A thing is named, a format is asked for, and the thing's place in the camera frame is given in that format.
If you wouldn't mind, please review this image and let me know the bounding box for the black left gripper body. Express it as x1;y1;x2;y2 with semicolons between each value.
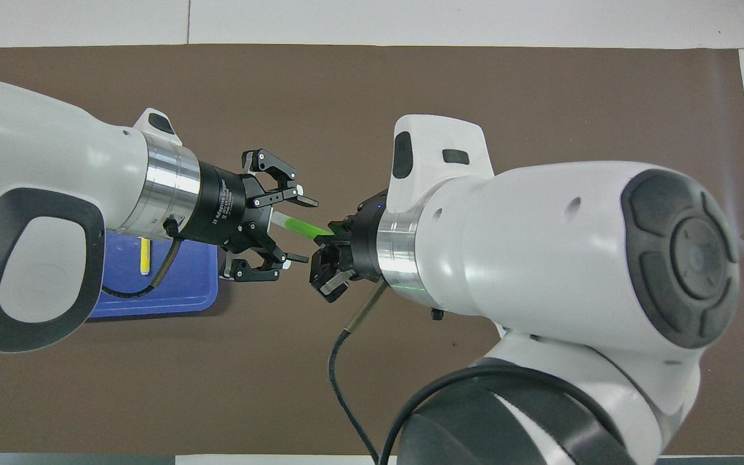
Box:
181;161;264;253

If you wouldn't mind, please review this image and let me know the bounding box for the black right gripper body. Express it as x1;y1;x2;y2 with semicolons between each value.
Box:
342;189;387;283

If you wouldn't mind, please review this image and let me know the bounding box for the green pen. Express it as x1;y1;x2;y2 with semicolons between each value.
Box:
271;211;335;240

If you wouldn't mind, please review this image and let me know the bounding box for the blue plastic tray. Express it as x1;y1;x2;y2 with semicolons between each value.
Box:
85;229;220;319

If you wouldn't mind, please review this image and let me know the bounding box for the brown table mat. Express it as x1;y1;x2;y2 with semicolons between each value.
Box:
0;44;744;457

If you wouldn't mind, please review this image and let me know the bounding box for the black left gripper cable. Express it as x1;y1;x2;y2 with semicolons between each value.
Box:
101;234;185;300

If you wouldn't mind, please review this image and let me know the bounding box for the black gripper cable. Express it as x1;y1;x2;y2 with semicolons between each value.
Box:
101;234;185;300
327;281;613;465

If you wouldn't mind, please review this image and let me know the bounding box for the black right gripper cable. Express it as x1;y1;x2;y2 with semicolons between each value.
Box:
327;281;613;465

